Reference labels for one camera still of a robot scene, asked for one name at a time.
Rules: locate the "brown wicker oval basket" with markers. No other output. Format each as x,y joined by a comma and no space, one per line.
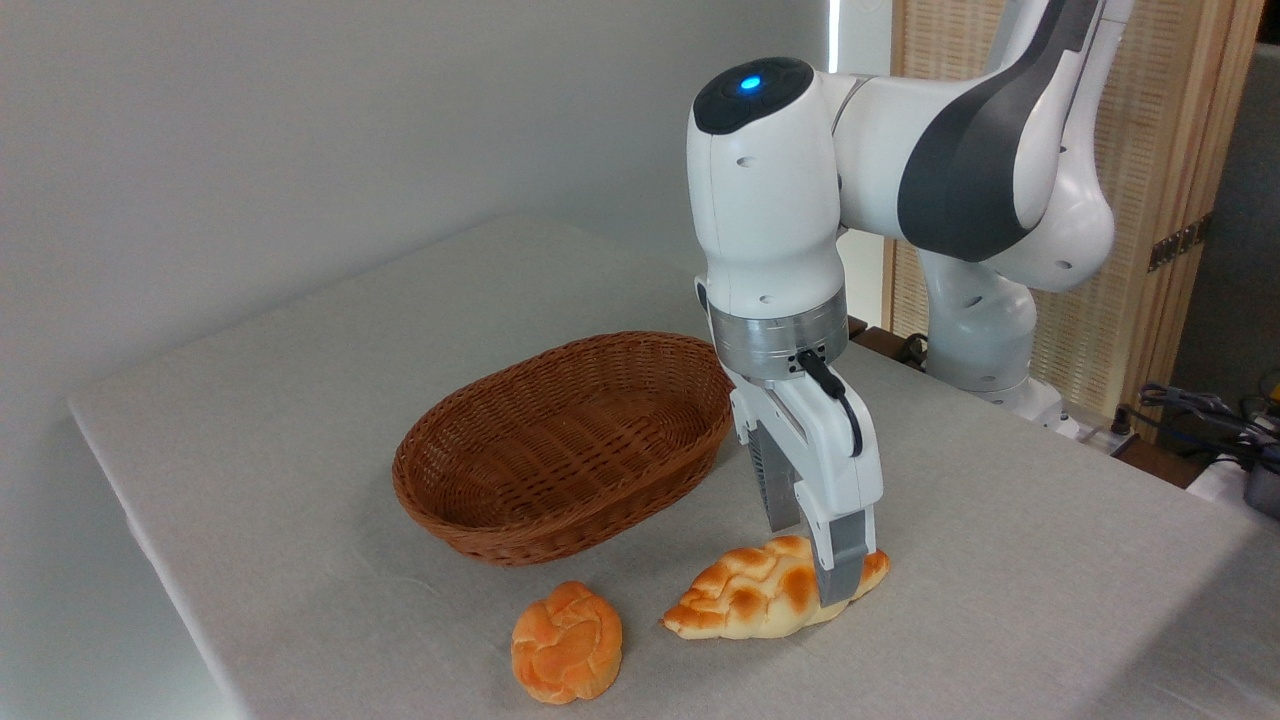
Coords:
520,470

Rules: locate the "dark metal screen hinge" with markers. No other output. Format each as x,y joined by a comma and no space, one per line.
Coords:
1180,243

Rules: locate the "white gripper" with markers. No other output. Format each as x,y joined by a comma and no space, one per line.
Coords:
835,450

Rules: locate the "round orange bread bun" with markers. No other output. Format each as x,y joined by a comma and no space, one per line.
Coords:
565,645

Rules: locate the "long braided bread loaf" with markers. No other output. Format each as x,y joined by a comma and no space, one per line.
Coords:
740,600

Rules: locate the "grey tablecloth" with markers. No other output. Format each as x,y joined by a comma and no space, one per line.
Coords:
1000,560

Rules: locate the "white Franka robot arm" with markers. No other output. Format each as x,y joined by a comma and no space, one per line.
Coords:
770,200

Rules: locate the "silver wrist flange cylinder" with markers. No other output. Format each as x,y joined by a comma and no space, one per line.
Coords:
760,345

